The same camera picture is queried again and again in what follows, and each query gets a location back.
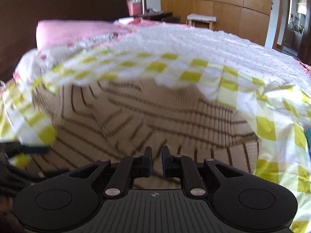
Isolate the beige brown-striped knit sweater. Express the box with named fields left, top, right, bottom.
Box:
left=29, top=79, right=260, bottom=189

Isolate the pink pillow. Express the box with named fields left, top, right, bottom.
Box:
left=36, top=20, right=129, bottom=50

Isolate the yellow white checkered quilt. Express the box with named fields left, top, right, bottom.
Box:
left=1, top=24, right=310, bottom=232

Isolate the dark wooden headboard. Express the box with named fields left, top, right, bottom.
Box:
left=1, top=0, right=129, bottom=82

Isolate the blue towel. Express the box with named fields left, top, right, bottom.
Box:
left=305, top=128, right=311, bottom=157

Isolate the white cushioned wooden stool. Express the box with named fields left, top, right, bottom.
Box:
left=187, top=14, right=217, bottom=30

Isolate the dark bedside table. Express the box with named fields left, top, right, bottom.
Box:
left=136, top=12, right=181, bottom=24

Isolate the pink storage box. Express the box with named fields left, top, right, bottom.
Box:
left=128, top=0, right=142, bottom=17

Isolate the metal thermos bottle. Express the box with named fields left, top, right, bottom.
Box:
left=141, top=0, right=147, bottom=15

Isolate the wooden wardrobe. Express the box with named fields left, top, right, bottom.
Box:
left=161, top=0, right=272, bottom=45

